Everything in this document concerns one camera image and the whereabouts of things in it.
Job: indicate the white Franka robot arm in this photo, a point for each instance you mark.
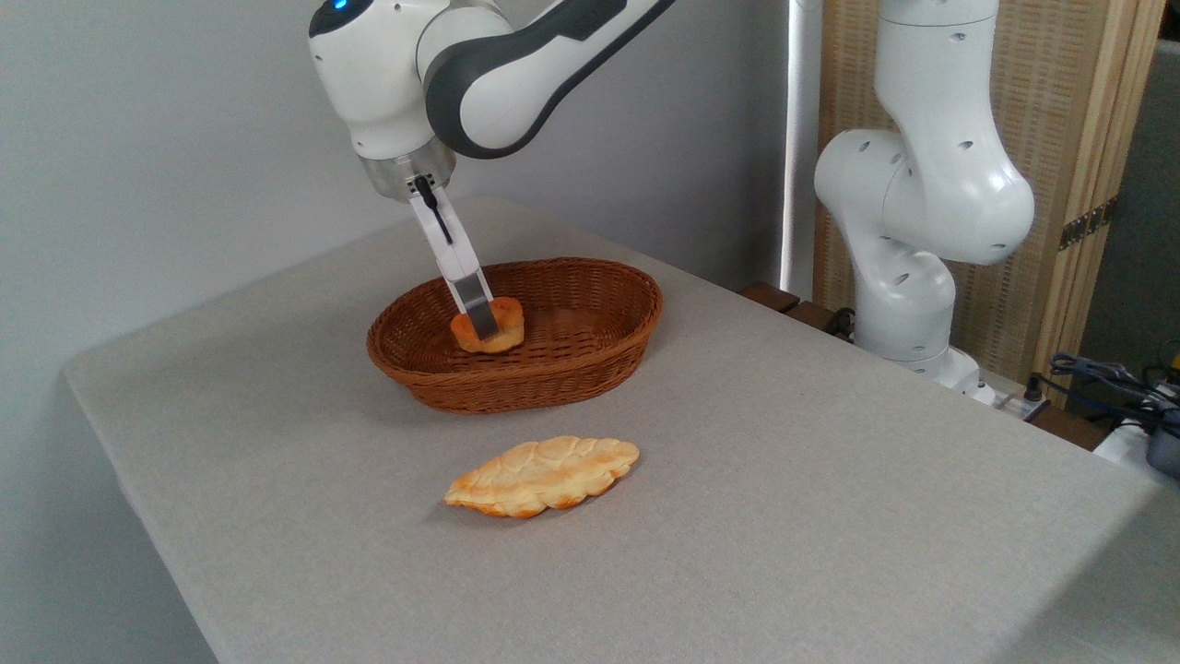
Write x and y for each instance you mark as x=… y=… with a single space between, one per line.
x=931 y=184

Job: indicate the white vertical post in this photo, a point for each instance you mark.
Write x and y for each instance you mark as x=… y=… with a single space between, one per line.
x=800 y=138

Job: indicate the metal screen hinge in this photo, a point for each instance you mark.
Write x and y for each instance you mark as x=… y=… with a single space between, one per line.
x=1088 y=224

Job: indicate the grey tablecloth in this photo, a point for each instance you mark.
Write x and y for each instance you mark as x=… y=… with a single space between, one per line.
x=830 y=553

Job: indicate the long leaf-shaped bread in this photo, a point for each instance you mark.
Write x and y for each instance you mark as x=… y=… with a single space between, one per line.
x=544 y=475

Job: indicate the wooden woven folding screen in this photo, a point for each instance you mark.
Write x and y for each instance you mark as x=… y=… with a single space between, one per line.
x=1060 y=111

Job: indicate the round orange bread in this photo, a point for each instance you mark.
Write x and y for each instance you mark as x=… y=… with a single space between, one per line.
x=509 y=323

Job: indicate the dark grey partition panel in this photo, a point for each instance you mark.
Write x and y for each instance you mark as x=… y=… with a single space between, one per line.
x=1143 y=231

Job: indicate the white power strip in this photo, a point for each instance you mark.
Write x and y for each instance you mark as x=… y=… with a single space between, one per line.
x=1014 y=404

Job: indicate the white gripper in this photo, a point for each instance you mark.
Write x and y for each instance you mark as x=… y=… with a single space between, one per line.
x=449 y=249

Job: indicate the brown wicker oval basket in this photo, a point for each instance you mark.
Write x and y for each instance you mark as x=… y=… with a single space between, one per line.
x=572 y=369

